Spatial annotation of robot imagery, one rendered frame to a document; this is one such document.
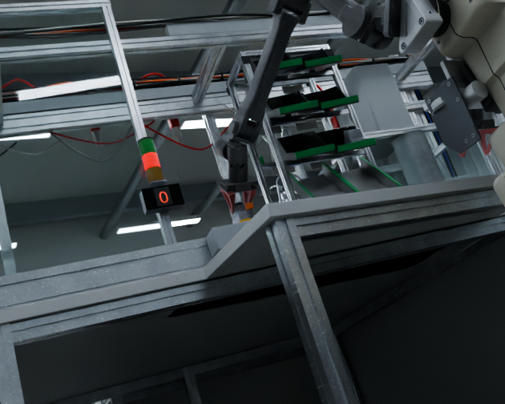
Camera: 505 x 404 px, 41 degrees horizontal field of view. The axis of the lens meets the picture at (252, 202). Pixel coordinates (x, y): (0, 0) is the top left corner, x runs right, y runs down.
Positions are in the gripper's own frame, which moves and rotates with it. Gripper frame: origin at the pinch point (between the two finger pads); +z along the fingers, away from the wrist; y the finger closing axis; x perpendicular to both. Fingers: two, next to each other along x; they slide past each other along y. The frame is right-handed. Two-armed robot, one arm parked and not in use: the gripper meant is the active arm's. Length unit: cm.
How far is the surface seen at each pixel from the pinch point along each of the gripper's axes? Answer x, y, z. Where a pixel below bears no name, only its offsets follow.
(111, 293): 35, 47, 2
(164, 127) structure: -746, -207, 126
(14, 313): 35, 68, 3
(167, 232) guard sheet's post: -11.6, 19.0, 7.5
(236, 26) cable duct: -106, -47, -47
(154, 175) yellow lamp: -19.7, 19.7, -8.4
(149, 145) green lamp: -26.4, 18.7, -16.6
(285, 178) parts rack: -7.7, -19.6, -5.2
